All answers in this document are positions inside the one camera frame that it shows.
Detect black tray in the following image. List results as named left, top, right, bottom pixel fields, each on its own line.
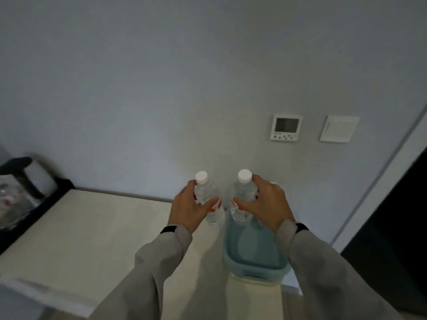
left=0, top=177, right=76, bottom=256

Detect person's right hand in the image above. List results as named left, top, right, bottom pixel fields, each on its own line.
left=232, top=174, right=296, bottom=234

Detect white wall light switch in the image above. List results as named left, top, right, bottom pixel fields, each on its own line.
left=320, top=115, right=360, bottom=144

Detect light blue plastic basket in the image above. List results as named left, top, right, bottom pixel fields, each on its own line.
left=223, top=210, right=293, bottom=286

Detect person's left forearm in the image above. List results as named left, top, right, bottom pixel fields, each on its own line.
left=88, top=224, right=193, bottom=320

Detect person's left hand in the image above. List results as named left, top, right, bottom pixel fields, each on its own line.
left=167, top=179, right=221, bottom=234

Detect clear wrapped cups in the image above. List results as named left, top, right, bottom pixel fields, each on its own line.
left=0, top=174, right=38, bottom=231

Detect clear water bottle white cap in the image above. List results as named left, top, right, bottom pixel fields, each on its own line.
left=193, top=171, right=226, bottom=228
left=230, top=169, right=260, bottom=226

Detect white wall thermostat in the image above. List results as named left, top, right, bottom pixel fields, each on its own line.
left=270, top=114, right=304, bottom=142

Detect person's right forearm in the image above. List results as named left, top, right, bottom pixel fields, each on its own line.
left=275, top=219, right=405, bottom=320

